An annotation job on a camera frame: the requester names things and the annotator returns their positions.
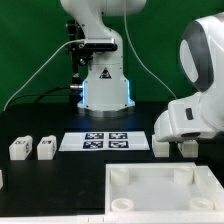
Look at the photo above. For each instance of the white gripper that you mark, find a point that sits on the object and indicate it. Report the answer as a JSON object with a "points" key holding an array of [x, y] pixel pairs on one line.
{"points": [[185, 120]]}

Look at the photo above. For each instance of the white block left edge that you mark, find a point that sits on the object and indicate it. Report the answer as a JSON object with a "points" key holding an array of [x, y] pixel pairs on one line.
{"points": [[1, 180]]}

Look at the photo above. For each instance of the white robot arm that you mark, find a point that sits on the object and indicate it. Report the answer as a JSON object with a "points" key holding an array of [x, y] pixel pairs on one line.
{"points": [[106, 90]]}

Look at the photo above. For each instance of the white obstacle bar right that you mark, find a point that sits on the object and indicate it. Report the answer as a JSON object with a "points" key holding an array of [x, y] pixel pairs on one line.
{"points": [[209, 187]]}

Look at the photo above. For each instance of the white square tabletop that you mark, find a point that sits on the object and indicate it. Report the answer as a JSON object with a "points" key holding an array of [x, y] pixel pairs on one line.
{"points": [[153, 187]]}

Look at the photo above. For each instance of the white fiducial marker sheet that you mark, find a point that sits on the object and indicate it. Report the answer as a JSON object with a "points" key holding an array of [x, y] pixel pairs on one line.
{"points": [[97, 141]]}

